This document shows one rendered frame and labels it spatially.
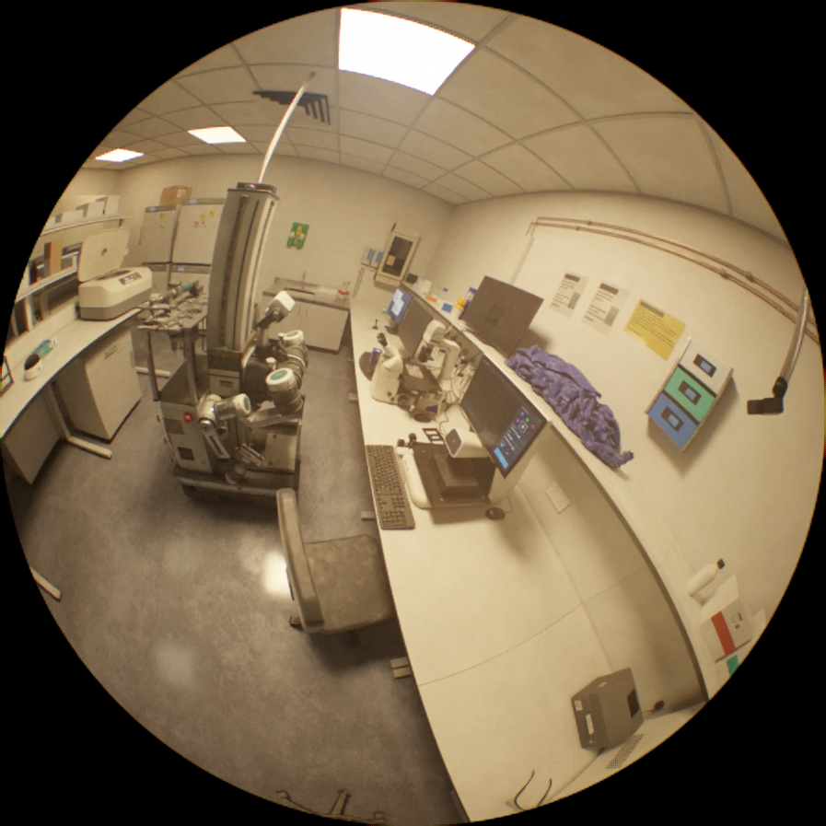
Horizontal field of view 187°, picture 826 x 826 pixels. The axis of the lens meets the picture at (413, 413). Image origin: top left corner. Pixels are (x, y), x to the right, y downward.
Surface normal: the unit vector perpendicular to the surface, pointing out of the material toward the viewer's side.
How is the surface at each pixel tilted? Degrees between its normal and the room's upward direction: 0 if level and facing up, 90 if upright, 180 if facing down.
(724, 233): 90
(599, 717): 90
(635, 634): 90
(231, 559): 0
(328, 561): 0
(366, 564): 0
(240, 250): 90
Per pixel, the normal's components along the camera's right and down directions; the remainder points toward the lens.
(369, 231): 0.24, 0.61
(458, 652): 0.36, -0.77
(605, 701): -0.41, -0.71
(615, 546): -0.90, -0.14
